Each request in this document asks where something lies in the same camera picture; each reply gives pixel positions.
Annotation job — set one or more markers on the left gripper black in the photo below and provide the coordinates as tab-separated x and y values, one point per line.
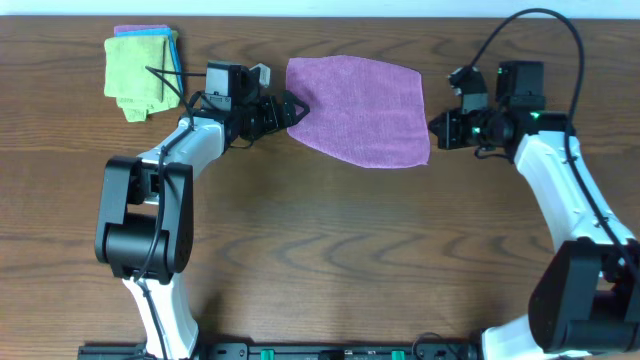
274	119

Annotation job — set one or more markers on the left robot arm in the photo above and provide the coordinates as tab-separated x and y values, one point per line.
145	228

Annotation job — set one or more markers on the purple folded cloth in stack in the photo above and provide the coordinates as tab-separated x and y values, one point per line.
130	28

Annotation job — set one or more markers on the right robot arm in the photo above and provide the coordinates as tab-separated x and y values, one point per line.
587	301

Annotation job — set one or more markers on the green folded cloth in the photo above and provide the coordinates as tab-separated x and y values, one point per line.
134	76

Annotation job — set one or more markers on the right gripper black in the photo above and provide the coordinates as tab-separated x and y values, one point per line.
447	137

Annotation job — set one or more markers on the purple microfiber cloth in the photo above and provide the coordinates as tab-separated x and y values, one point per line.
364	112

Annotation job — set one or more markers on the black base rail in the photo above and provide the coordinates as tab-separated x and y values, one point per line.
429	350

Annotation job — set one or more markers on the blue folded cloth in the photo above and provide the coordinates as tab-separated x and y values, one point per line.
172	67

